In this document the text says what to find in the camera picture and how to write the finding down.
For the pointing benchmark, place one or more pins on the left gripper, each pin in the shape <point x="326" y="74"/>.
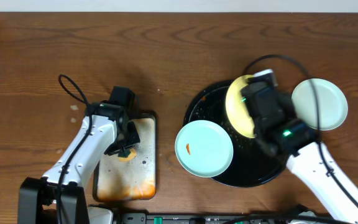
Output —
<point x="128" y="142"/>

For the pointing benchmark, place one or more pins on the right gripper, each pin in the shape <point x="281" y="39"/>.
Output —
<point x="260" y="92"/>

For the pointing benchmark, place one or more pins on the yellow plate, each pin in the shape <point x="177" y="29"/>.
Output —
<point x="236" y="110"/>

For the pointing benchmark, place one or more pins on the green yellow sponge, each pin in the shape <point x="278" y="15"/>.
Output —
<point x="127" y="155"/>

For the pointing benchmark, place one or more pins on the light blue plate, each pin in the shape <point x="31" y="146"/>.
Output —
<point x="332" y="104"/>
<point x="204" y="148"/>

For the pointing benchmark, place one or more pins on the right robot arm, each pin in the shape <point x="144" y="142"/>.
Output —
<point x="316" y="168"/>

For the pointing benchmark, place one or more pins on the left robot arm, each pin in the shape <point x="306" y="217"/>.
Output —
<point x="106" y="129"/>

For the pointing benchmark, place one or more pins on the round black tray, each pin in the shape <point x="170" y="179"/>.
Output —
<point x="250" y="167"/>

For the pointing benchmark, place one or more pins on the rectangular soapy metal tray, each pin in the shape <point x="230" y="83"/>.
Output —
<point x="117" y="179"/>

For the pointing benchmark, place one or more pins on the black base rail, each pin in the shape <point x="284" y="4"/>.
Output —
<point x="142" y="218"/>

